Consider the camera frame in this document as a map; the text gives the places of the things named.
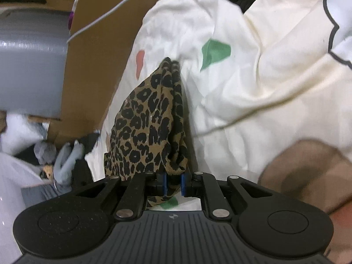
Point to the clear plastic bag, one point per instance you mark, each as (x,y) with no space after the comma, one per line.
(44,152)

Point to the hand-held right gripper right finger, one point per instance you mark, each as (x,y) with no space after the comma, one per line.
(183,184)

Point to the grey cabinet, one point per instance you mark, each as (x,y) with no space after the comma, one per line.
(27,60)

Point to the leopard print garment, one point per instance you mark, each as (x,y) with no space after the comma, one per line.
(148,121)

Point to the small plush doll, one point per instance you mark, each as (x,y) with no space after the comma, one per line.
(46,172)

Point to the grey neck pillow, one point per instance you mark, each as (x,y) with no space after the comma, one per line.
(66,159)

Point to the brown cardboard sheet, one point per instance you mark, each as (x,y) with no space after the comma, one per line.
(96,46)

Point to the black crumpled cloth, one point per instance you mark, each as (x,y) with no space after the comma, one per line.
(88,143)

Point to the white pillow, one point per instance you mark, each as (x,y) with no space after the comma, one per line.
(19,134)

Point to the cream bear print blanket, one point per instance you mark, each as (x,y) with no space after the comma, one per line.
(247,88)

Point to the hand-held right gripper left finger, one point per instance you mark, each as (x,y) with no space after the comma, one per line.
(164,184)

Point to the purple white refill pouch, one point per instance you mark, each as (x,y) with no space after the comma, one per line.
(72,19)

